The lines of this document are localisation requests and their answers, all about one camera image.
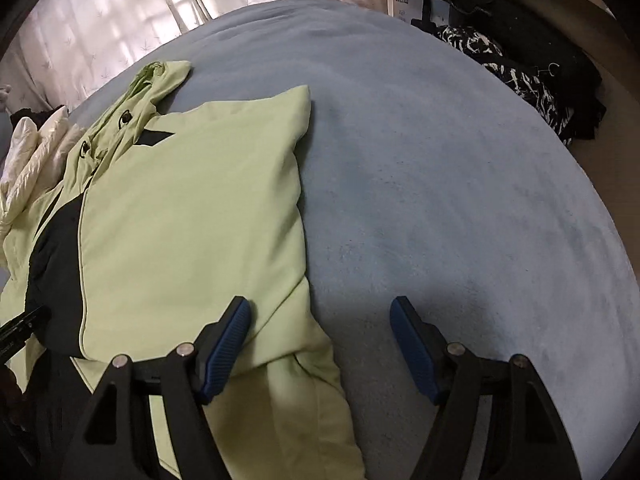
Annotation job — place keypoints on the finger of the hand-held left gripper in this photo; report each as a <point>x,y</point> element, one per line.
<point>22,327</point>

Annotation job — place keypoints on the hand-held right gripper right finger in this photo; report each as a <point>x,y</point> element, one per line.
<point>415,350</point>

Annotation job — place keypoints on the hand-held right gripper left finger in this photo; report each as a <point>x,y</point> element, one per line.
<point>225,350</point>

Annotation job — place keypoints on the green and black jacket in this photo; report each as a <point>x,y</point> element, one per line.
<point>175,210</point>

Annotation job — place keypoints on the black clothes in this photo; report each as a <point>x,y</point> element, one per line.
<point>545,35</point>

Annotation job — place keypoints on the white folded duvet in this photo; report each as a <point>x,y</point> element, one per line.
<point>30,155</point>

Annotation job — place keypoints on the black and white patterned cloth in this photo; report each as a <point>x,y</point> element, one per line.
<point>500,72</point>

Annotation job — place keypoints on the white curtain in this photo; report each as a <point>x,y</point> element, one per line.
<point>100,20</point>

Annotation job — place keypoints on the white labelled box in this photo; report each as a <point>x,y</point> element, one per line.
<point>407,2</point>

